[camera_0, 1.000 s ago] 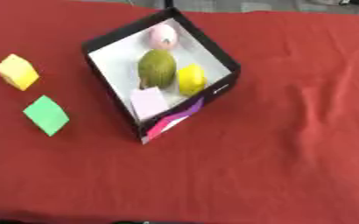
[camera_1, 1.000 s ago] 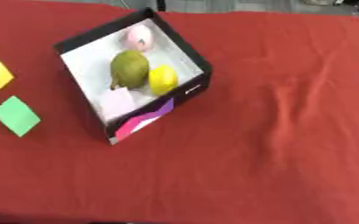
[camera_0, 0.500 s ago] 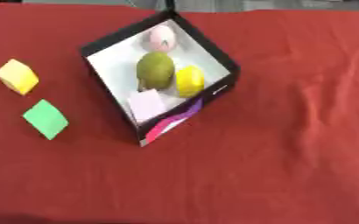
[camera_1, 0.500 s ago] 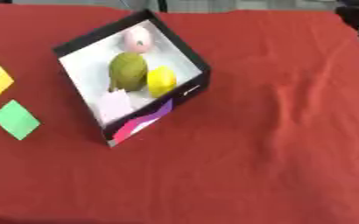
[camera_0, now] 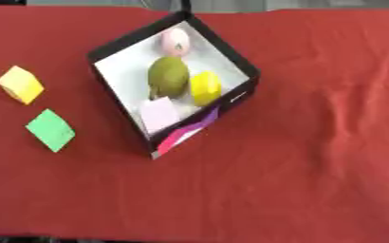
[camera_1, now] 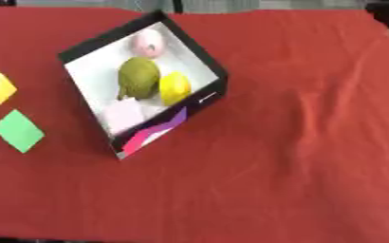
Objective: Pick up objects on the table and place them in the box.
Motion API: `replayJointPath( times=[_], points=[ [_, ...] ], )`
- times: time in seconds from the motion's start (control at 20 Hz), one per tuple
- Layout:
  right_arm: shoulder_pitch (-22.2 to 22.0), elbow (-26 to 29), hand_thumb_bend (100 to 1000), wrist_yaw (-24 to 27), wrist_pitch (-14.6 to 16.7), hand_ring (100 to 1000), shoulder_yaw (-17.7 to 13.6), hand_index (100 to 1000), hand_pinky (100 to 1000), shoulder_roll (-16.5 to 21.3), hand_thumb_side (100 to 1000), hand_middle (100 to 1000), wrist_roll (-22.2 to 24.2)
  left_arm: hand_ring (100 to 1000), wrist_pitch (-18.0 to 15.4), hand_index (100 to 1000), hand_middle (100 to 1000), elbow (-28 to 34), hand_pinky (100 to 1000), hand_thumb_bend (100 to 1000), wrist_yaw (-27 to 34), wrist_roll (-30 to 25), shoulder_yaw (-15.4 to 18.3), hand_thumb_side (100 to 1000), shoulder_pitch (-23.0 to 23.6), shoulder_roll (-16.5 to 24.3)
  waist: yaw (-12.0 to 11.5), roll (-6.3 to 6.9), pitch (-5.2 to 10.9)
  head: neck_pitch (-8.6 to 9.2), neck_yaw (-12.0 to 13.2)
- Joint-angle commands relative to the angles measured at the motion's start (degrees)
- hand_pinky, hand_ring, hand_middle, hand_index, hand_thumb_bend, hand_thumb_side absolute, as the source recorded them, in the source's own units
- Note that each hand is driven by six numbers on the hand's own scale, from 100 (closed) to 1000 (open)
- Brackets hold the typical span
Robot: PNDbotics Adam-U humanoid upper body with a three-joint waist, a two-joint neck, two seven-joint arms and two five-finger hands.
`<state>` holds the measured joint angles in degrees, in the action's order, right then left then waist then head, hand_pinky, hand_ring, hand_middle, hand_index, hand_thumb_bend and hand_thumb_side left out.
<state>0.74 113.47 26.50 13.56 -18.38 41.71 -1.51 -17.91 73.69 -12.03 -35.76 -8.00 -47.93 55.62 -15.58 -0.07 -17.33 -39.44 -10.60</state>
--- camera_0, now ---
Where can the pink round toy fruit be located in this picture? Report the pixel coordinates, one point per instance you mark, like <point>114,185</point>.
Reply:
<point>175,41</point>

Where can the yellow block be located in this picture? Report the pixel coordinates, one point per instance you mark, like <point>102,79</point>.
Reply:
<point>20,84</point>

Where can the black box with white inside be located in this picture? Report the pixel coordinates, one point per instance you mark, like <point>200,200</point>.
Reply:
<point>120,76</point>

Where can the green block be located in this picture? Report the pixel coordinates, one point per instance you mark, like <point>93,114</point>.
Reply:
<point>51,129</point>

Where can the olive green toy fruit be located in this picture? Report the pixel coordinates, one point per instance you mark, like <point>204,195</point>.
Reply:
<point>168,77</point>

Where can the yellow toy fruit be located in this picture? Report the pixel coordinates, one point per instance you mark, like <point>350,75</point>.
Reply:
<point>205,88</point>

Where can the pale pink block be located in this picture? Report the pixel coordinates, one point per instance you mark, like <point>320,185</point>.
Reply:
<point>159,114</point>

